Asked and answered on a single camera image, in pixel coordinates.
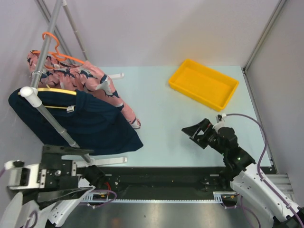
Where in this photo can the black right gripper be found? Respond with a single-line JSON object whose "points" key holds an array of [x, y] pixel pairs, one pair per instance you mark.
{"points": [[205, 126]]}

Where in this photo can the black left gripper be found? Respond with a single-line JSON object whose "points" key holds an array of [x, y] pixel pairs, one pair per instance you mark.
{"points": [[56, 171]]}

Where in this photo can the navy blue shorts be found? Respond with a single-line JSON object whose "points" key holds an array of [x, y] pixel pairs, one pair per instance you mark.
{"points": [[94, 124]]}

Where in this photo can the yellow plastic hanger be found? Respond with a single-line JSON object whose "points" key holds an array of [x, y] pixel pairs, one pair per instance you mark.
{"points": [[61, 91]]}

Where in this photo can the pink shark print shorts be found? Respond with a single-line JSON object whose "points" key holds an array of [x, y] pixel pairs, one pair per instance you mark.
{"points": [[85, 77]]}

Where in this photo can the orange plastic hanger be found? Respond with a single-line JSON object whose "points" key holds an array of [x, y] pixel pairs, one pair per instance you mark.
{"points": [[57, 55]]}

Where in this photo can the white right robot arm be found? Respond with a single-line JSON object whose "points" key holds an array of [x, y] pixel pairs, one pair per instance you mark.
{"points": [[244, 174]]}

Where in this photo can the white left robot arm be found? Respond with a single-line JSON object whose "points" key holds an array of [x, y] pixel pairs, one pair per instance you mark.
{"points": [[24, 212]]}

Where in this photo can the yellow plastic tray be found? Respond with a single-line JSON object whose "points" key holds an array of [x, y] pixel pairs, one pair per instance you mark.
{"points": [[203, 84]]}

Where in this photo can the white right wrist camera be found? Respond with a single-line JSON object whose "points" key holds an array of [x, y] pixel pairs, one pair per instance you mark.
{"points": [[220, 118]]}

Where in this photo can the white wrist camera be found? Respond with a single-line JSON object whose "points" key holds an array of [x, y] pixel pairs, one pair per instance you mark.
{"points": [[220, 118], [24, 177]]}

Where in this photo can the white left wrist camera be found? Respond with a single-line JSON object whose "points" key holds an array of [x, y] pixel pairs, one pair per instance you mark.
{"points": [[24, 177]]}

